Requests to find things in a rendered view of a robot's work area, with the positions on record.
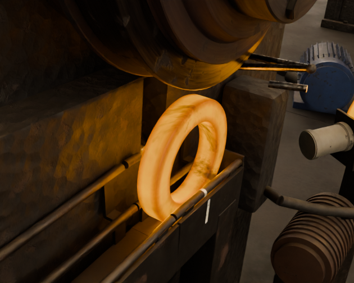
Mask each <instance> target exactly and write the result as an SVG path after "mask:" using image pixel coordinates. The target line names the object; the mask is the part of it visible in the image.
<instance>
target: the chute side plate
mask: <svg viewBox="0 0 354 283"><path fill-rule="evenodd" d="M243 171H244V167H242V166H241V167H240V168H239V169H237V170H236V172H235V173H233V174H232V175H231V176H229V177H228V178H227V179H226V180H225V181H224V182H223V183H222V184H220V185H219V186H218V187H217V188H216V189H215V190H214V191H212V192H211V193H210V194H209V195H208V196H207V197H205V199H204V200H202V201H201V202H200V203H199V204H197V205H196V206H195V207H194V208H193V209H192V210H191V211H190V212H189V213H188V214H187V215H186V216H184V217H183V218H182V219H181V220H179V221H178V224H175V225H174V226H173V227H172V228H171V229H170V230H169V231H168V232H167V233H166V234H165V235H164V236H163V237H162V238H161V239H160V240H159V241H158V242H157V243H156V244H155V245H154V246H153V247H152V248H151V249H150V250H149V251H148V252H147V253H146V254H145V255H144V256H143V257H142V258H141V259H140V260H139V261H138V262H137V263H136V264H135V265H134V266H133V267H132V268H131V269H130V270H129V271H128V272H127V273H126V274H125V275H124V276H122V277H121V278H120V279H119V280H118V281H117V282H116V283H167V282H168V281H169V280H170V279H171V278H172V277H173V276H174V274H175V273H176V272H177V271H178V270H179V269H180V268H181V267H182V266H183V265H184V264H185V263H186V262H187V261H188V260H189V259H190V258H191V257H192V256H193V255H194V253H195V252H196V251H197V250H198V249H199V248H200V247H201V246H202V245H203V244H204V243H205V242H206V241H207V240H208V239H209V238H210V237H211V236H212V235H213V234H214V233H215V232H216V230H217V222H218V217H219V215H220V214H221V213H222V212H223V211H224V210H225V209H226V208H227V207H228V206H229V205H230V204H231V203H232V202H233V201H234V200H235V199H236V204H235V211H234V212H236V211H237V210H238V203H239V196H240V189H241V185H242V178H243ZM209 199H210V206H209V212H208V220H207V222H206V212H207V203H208V200H209ZM205 222H206V223H205Z"/></svg>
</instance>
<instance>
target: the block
mask: <svg viewBox="0 0 354 283"><path fill-rule="evenodd" d="M268 84H269V82H268V81H266V80H262V79H258V78H256V77H251V76H248V75H241V76H239V77H237V78H235V79H234V80H232V81H230V82H228V83H226V85H225V87H224V90H223V99H222V104H221V106H222V107H223V109H224V112H225V115H226V122H227V135H226V144H225V149H227V150H230V151H232V152H236V153H238V154H241V155H244V171H243V178H242V185H241V189H240V196H239V203H238V208H239V209H242V210H244V211H246V212H249V213H254V212H256V211H257V210H258V209H259V207H260V206H261V205H262V204H263V203H264V202H265V201H266V200H267V197H265V196H264V190H265V188H266V186H270V187H271V185H272V181H273V176H274V170H275V165H276V159H277V155H278V150H279V144H280V138H281V135H282V129H283V123H284V118H285V112H286V109H287V103H288V97H289V90H284V89H275V88H269V87H268Z"/></svg>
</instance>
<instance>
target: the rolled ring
mask: <svg viewBox="0 0 354 283"><path fill-rule="evenodd" d="M197 125H198V127H199V144H198V150H197V154H196V157H195V160H194V162H193V165H192V168H191V169H190V172H189V174H188V175H187V177H186V178H185V180H184V181H183V182H182V184H181V185H180V186H179V187H178V188H177V189H176V190H175V191H174V192H172V193H170V176H171V170H172V167H173V163H174V160H175V157H176V155H177V152H178V150H179V148H180V146H181V144H182V142H183V141H184V139H185V138H186V136H187V135H188V134H189V133H190V131H191V130H192V129H193V128H194V127H196V126H197ZM226 135H227V122H226V115H225V112H224V109H223V107H222V106H221V104H220V103H219V102H217V101H216V100H214V99H211V98H207V97H204V96H201V95H198V94H188V95H185V96H183V97H181V98H179V99H178V100H176V101H175V102H174V103H173V104H172V105H170V106H169V107H168V109H167V110H166V111H165V112H164V113H163V114H162V116H161V117H160V118H159V120H158V121H157V123H156V124H155V126H154V128H153V130H152V132H151V134H150V136H149V138H148V140H147V143H146V146H145V147H144V151H143V154H142V157H141V160H140V165H139V170H138V179H137V192H138V199H139V202H140V205H141V207H142V209H143V210H144V211H145V213H146V214H148V215H149V216H151V217H153V218H155V219H157V220H159V221H161V222H163V221H164V220H165V219H166V218H167V217H169V216H170V215H171V214H172V213H173V212H174V211H175V210H176V209H178V208H179V207H180V206H181V205H182V204H184V203H185V202H186V201H187V200H188V199H189V198H191V197H192V196H193V195H195V193H196V192H198V191H199V190H200V189H202V188H203V187H204V186H205V185H206V184H207V183H209V182H210V181H211V180H212V179H213V178H214V177H216V175H217V172H218V170H219V167H220V164H221V161H222V158H223V154H224V150H225V144H226Z"/></svg>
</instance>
